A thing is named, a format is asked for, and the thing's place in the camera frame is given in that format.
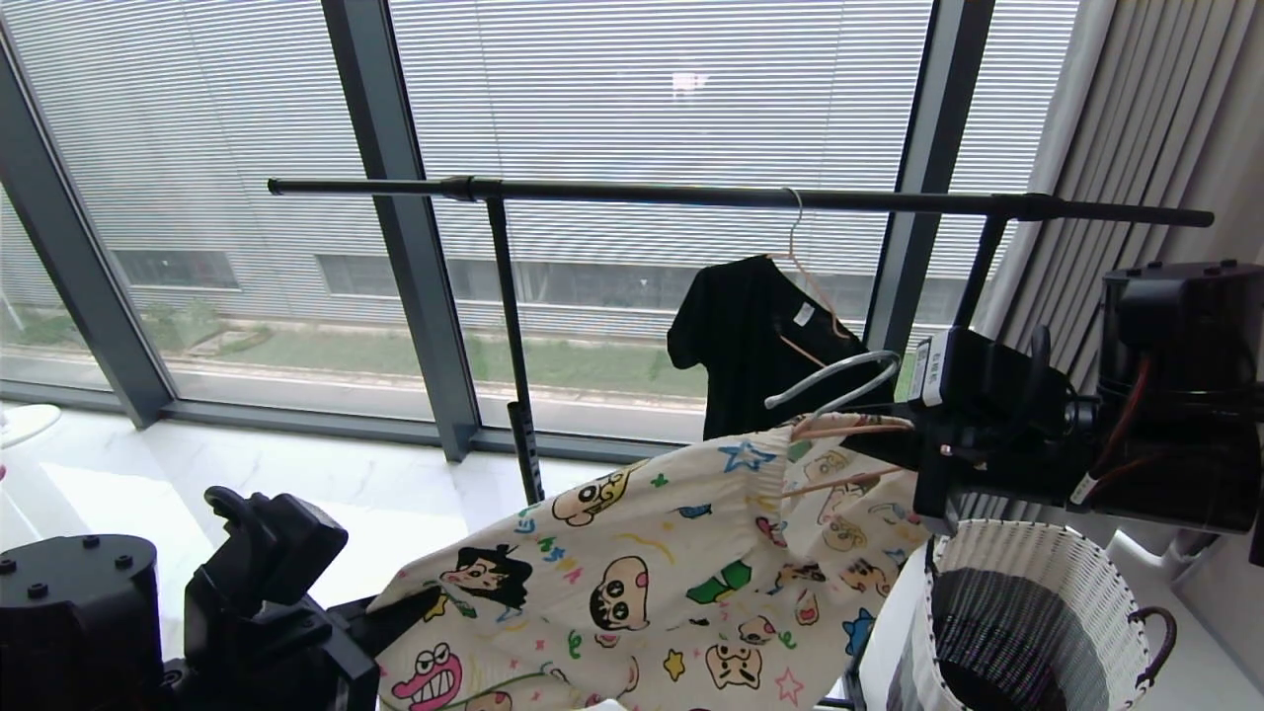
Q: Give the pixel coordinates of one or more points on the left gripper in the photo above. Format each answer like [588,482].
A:
[346,662]

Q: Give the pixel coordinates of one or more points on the black clothes rack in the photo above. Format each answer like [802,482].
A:
[642,195]

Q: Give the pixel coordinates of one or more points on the black garment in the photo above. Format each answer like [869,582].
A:
[760,365]

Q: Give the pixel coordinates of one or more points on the cream printed garment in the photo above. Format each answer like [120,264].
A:
[642,592]

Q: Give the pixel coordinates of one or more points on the pink clothes hanger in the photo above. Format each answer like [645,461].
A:
[839,370]
[795,237]

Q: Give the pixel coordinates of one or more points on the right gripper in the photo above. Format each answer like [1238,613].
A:
[997,405]

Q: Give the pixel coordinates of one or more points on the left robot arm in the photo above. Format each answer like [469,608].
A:
[79,622]

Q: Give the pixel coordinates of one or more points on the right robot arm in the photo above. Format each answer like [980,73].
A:
[1185,395]

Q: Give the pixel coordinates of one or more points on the white round table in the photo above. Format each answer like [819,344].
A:
[30,423]

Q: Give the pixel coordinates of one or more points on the beige curtain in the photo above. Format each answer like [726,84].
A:
[1136,118]

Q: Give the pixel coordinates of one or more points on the white laundry basket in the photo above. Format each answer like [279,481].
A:
[1047,563]

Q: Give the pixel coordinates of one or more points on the window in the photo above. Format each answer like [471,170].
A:
[395,197]

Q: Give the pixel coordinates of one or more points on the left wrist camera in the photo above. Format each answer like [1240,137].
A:
[286,543]

